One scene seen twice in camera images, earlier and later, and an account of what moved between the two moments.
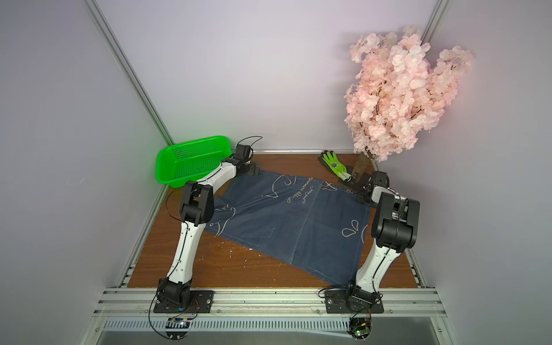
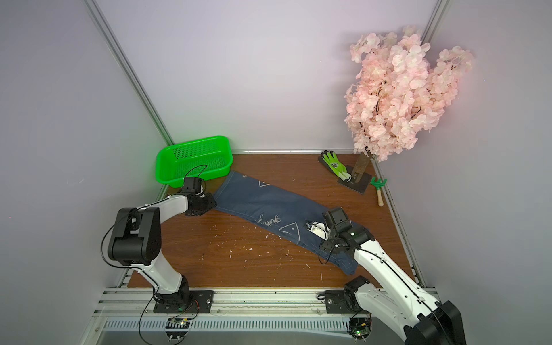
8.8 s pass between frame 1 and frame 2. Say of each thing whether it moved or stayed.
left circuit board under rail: stayed
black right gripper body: moved
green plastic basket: stayed
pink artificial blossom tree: stayed
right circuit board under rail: stayed
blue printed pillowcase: moved
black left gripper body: moved
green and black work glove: stayed
